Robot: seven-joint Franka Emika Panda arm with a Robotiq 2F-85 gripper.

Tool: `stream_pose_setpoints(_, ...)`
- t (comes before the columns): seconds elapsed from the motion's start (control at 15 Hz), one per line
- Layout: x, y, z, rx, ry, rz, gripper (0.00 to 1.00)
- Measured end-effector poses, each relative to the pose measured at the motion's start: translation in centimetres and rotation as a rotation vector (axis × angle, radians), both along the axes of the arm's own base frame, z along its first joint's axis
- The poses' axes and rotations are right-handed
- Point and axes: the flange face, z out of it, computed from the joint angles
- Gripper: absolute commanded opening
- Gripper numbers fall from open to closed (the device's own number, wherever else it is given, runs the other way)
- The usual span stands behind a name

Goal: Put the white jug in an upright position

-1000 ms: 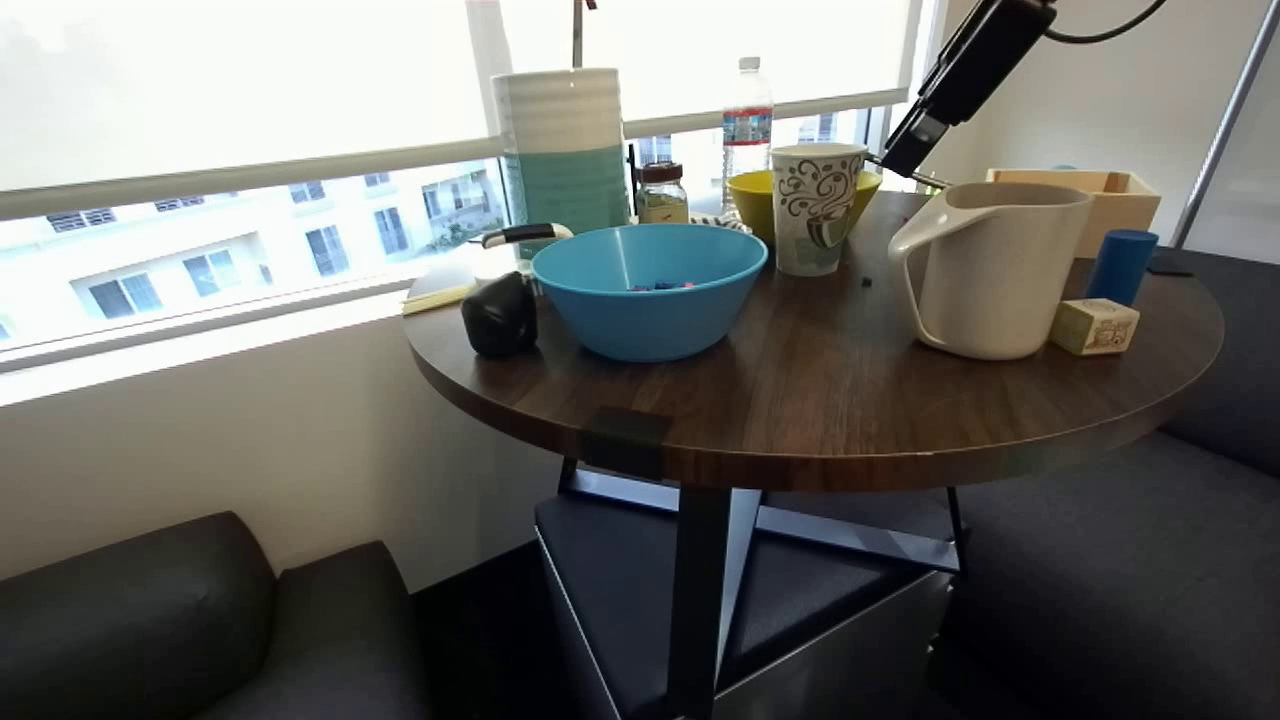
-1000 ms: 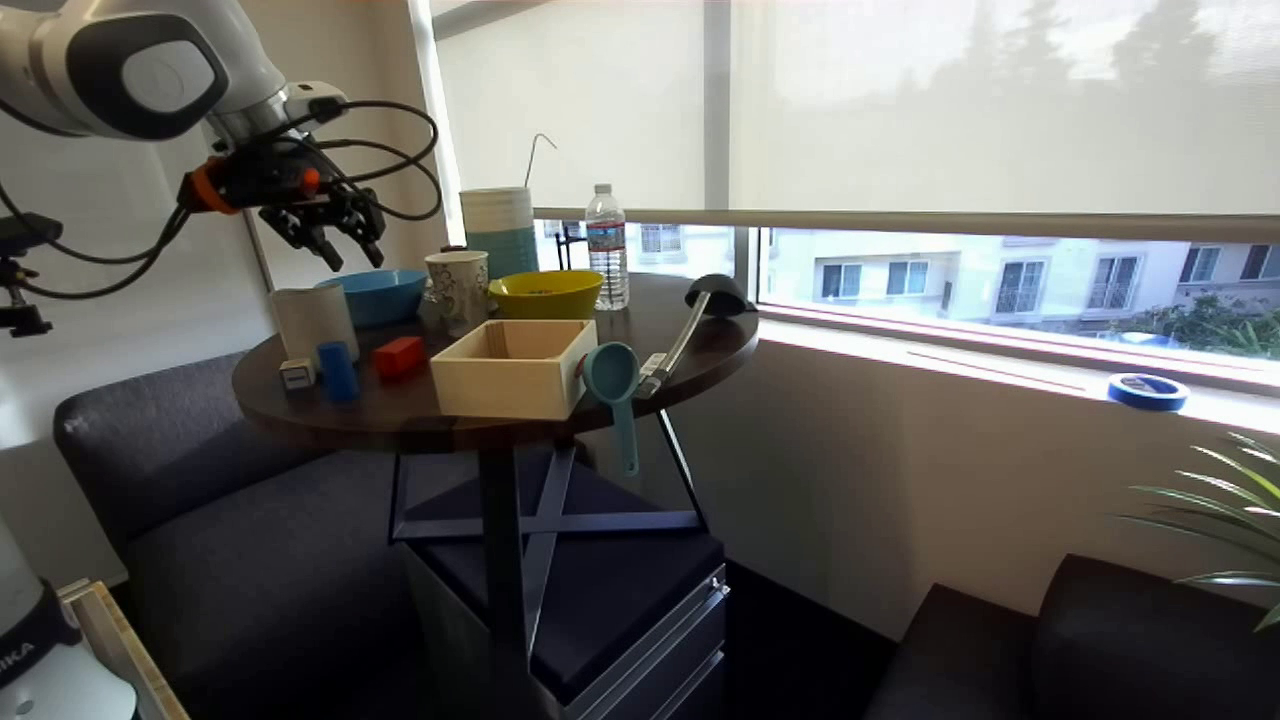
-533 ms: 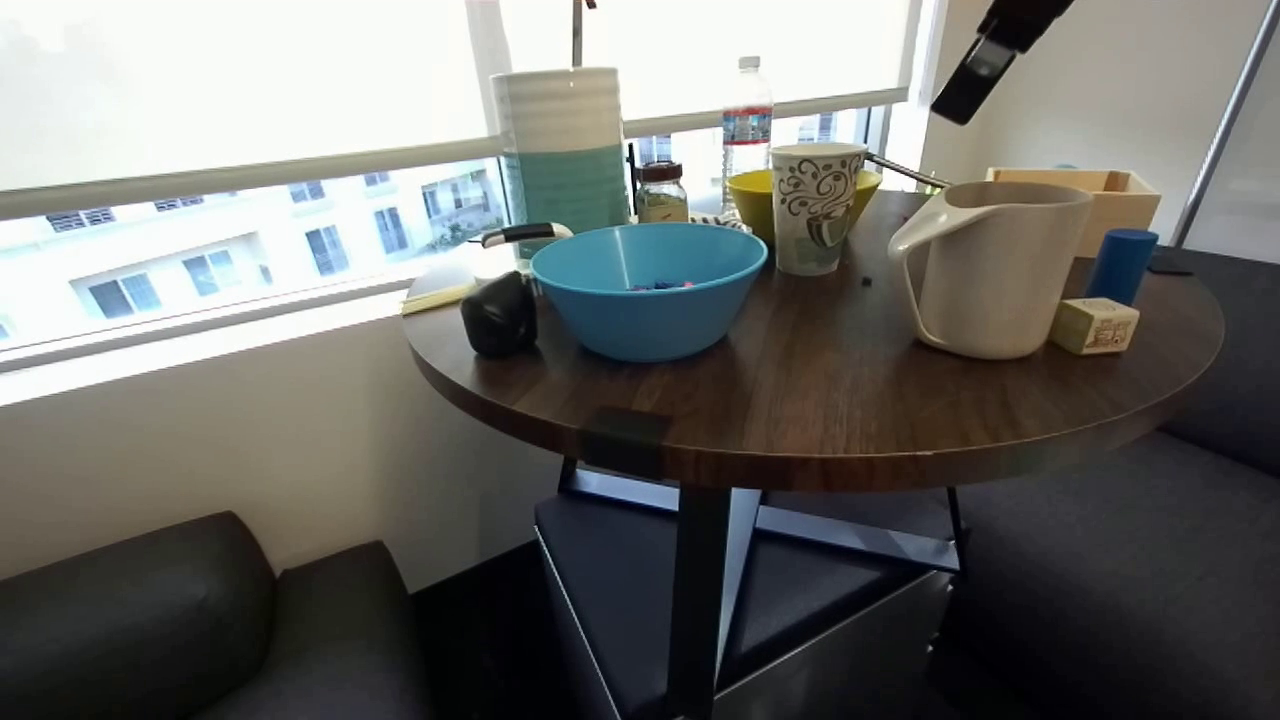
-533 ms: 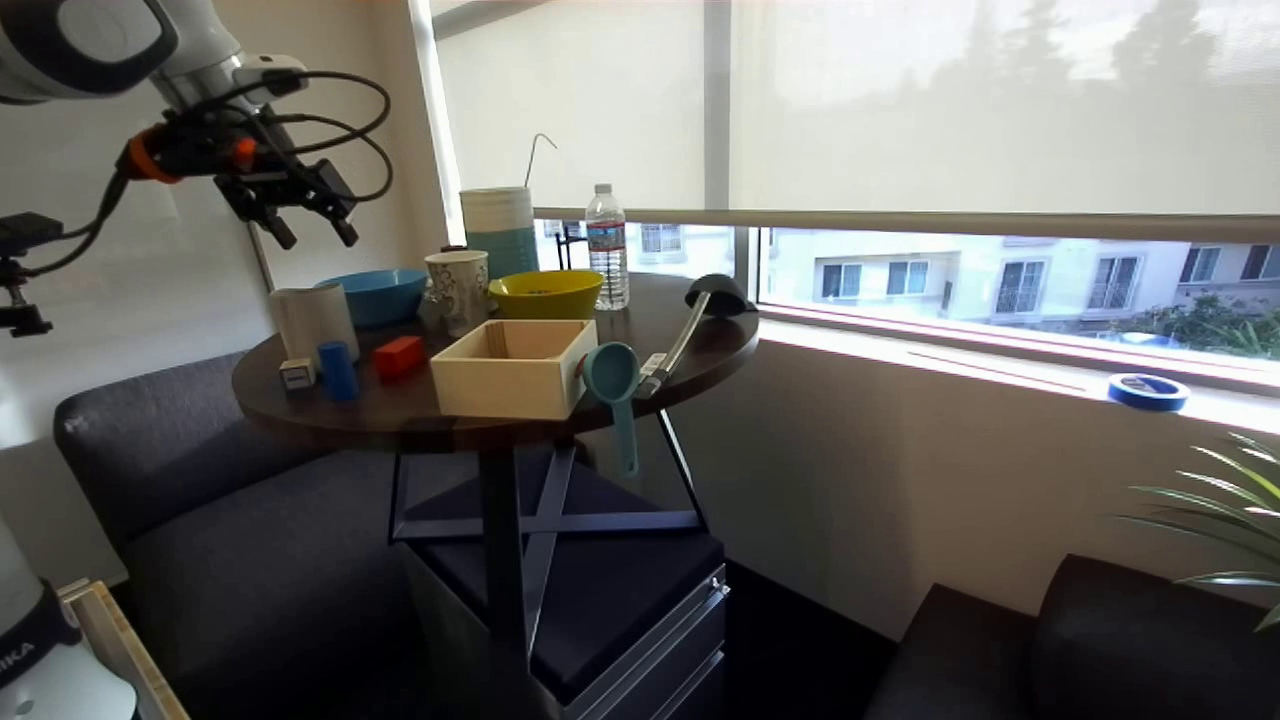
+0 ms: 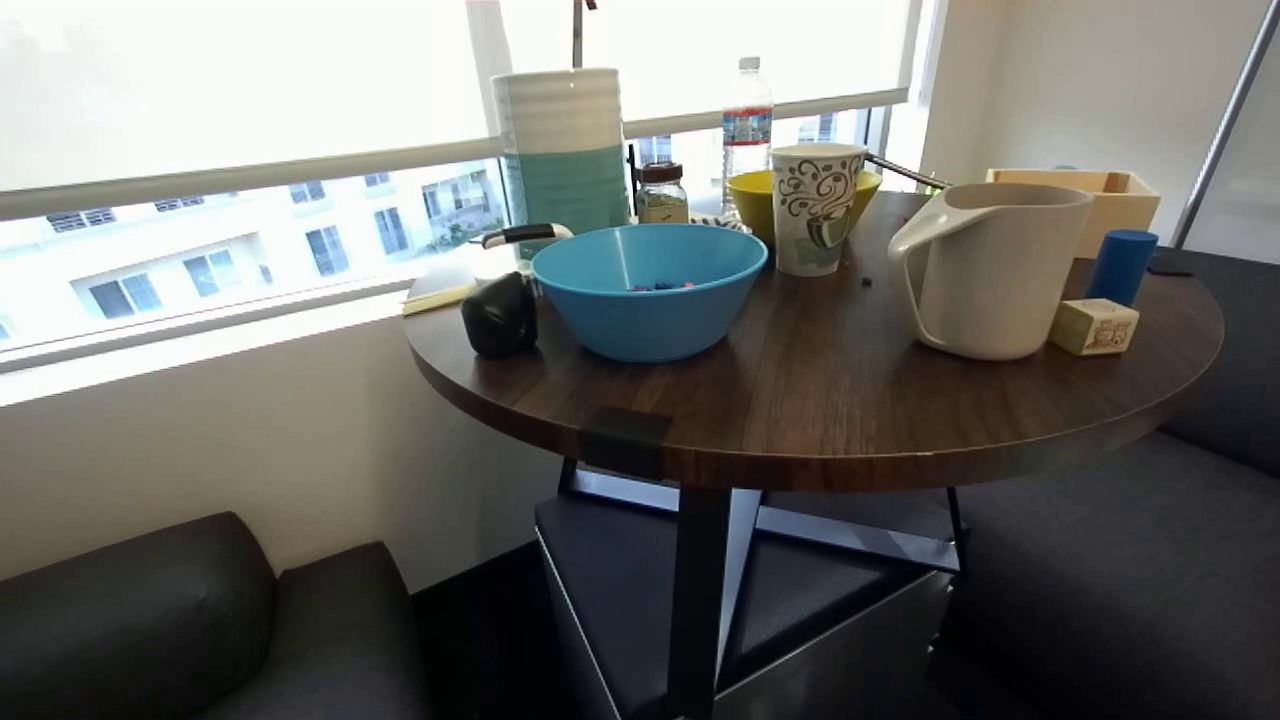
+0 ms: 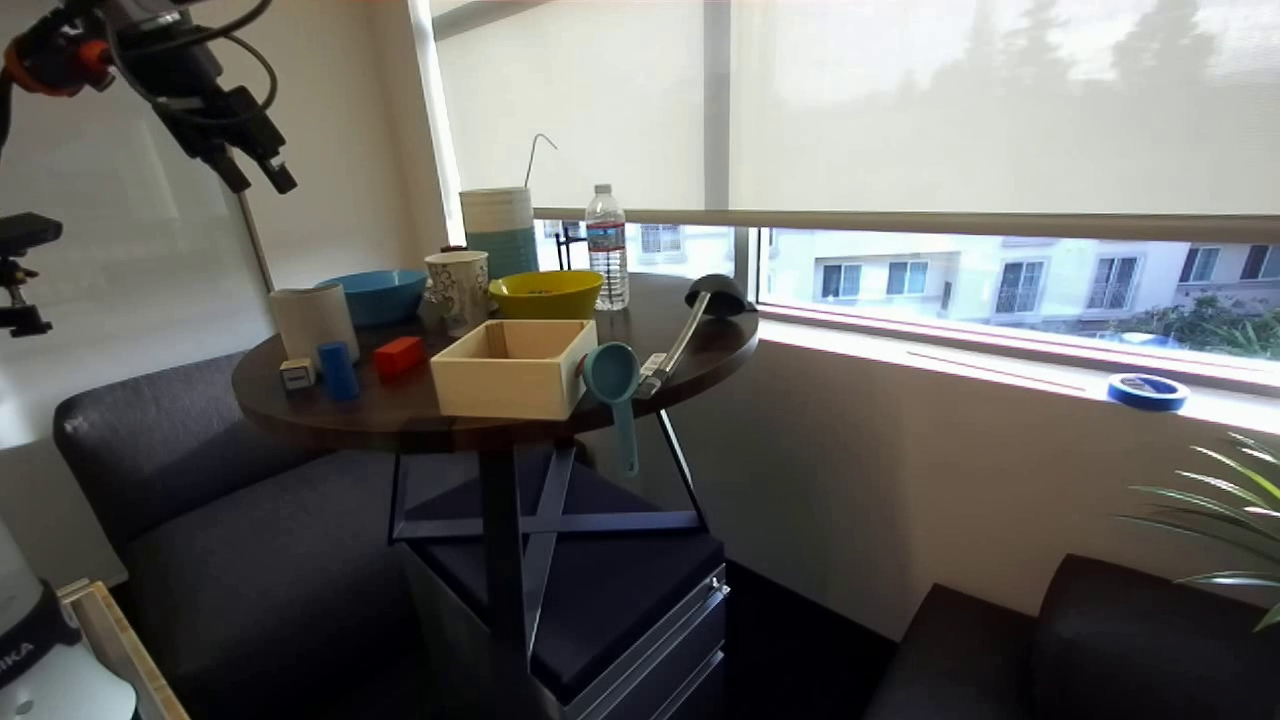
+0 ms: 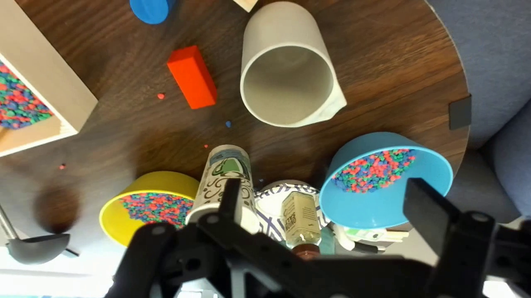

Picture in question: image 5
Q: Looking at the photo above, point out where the white jug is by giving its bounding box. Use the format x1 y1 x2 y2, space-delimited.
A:
884 179 1099 366

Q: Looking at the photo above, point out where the blue plastic bowl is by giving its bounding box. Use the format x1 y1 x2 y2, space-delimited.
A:
527 221 774 366

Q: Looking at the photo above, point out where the small glass jar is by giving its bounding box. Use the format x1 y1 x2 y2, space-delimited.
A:
629 156 697 227

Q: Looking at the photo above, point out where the yellow bowl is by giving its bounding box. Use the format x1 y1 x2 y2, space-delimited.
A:
722 162 889 252

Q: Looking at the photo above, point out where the white teal striped vase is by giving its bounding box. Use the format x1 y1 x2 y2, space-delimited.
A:
492 63 637 247

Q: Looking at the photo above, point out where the white patterned mug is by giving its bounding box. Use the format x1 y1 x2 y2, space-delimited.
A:
768 140 872 278

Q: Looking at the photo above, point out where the black metal table base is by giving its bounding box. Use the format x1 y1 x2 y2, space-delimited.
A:
554 454 966 720

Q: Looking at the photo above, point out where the clear water bottle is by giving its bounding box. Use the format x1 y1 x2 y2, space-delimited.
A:
717 53 781 182

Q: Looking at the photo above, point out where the narrow white roller blind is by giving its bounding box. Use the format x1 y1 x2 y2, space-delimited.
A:
494 0 926 133

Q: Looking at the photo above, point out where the wooden letter cube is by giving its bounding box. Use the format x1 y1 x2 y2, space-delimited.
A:
1049 292 1143 363

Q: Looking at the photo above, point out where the wide white roller blind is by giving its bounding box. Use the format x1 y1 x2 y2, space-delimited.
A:
0 0 500 195

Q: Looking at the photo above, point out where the blue cylinder block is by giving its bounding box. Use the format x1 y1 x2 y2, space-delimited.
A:
1085 224 1163 310

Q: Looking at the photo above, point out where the cream wooden box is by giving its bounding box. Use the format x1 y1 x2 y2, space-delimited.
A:
984 162 1163 263

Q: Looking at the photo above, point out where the grey fabric sofa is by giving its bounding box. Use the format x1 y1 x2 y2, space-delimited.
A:
926 243 1280 720

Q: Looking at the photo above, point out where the dark leather sofa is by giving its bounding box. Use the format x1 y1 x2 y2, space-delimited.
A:
0 507 437 720

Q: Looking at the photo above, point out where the grey metal pole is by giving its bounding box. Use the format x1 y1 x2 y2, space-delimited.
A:
1167 0 1280 252

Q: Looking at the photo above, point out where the bent metal wire rod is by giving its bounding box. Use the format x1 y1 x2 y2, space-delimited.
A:
567 0 600 75

